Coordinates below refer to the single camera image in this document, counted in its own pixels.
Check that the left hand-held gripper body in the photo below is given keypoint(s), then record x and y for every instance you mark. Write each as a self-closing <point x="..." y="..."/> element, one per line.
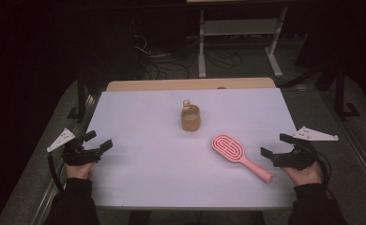
<point x="78" y="156"/>

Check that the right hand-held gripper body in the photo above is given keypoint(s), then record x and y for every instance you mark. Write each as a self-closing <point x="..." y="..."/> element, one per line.
<point x="297" y="157"/>

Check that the pink hairbrush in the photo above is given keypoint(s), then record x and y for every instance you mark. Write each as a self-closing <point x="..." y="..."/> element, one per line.
<point x="231" y="149"/>

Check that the person's left hand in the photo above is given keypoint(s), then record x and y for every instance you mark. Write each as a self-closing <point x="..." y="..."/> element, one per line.
<point x="78" y="171"/>

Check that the person's right hand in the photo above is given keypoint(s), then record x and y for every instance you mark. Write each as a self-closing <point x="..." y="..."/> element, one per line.
<point x="306" y="175"/>

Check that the white table cover sheet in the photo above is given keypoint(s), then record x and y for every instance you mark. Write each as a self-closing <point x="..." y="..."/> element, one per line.
<point x="146" y="156"/>

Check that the black metal stand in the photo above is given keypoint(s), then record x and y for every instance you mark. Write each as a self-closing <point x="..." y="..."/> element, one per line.
<point x="340" y="93"/>

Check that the white metal desk frame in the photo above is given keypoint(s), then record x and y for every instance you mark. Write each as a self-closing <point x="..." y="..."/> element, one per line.
<point x="239" y="27"/>

